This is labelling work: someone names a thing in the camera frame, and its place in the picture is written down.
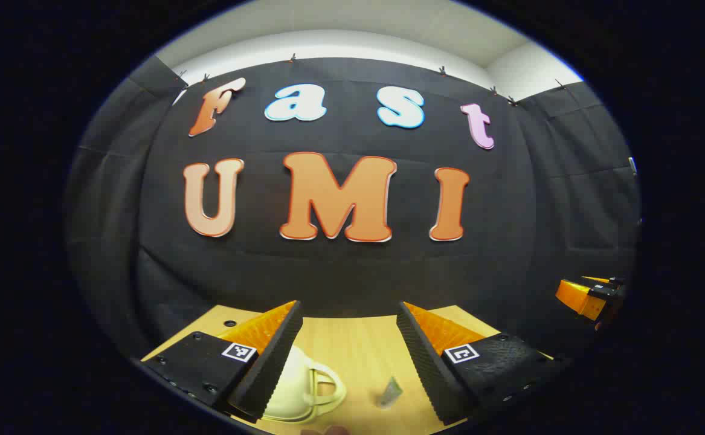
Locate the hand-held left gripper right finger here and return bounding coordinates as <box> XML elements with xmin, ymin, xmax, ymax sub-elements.
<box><xmin>396</xmin><ymin>301</ymin><xmax>565</xmax><ymax>427</ymax></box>

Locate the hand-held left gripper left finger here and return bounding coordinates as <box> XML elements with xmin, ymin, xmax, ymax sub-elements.
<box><xmin>140</xmin><ymin>300</ymin><xmax>304</xmax><ymax>424</ymax></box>

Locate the pale yellow small suitcase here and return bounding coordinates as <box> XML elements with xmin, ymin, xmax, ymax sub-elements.
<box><xmin>260</xmin><ymin>344</ymin><xmax>348</xmax><ymax>425</ymax></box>

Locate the white sample sachet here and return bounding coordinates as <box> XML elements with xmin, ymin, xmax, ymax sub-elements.
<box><xmin>376</xmin><ymin>376</ymin><xmax>404</xmax><ymax>408</ymax></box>

